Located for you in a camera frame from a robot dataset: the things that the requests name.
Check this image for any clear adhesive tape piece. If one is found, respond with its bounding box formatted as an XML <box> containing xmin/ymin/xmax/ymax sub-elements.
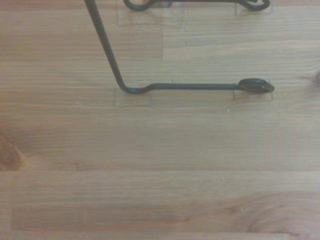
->
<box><xmin>232</xmin><ymin>79</ymin><xmax>274</xmax><ymax>102</ymax></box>
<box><xmin>114</xmin><ymin>79</ymin><xmax>153</xmax><ymax>108</ymax></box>

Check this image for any black wire dish rack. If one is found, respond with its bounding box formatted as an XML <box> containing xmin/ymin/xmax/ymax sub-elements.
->
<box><xmin>83</xmin><ymin>0</ymin><xmax>276</xmax><ymax>95</ymax></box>

